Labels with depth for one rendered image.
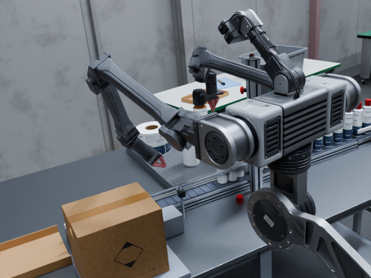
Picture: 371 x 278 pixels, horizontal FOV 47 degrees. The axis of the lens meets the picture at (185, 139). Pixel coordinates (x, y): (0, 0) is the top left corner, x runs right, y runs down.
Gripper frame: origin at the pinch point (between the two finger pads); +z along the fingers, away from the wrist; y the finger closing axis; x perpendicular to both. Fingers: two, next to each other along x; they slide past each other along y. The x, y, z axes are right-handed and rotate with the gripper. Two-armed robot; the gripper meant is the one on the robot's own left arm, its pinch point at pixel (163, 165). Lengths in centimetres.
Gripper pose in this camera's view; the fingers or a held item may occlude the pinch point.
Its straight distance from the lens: 192.0
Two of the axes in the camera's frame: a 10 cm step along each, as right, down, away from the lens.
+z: 6.4, 5.4, 5.6
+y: -4.7, -3.0, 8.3
